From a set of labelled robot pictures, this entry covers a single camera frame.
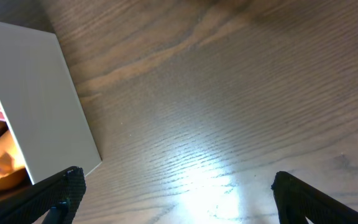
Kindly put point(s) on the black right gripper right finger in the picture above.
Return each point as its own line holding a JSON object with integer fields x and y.
{"x": 298, "y": 202}

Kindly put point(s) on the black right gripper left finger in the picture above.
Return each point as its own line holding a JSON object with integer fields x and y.
{"x": 58, "y": 197}

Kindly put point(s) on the yellow rubber duck toy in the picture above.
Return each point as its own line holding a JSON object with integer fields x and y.
{"x": 12, "y": 164}

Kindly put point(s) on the white cardboard box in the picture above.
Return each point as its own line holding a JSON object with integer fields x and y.
{"x": 40, "y": 104}

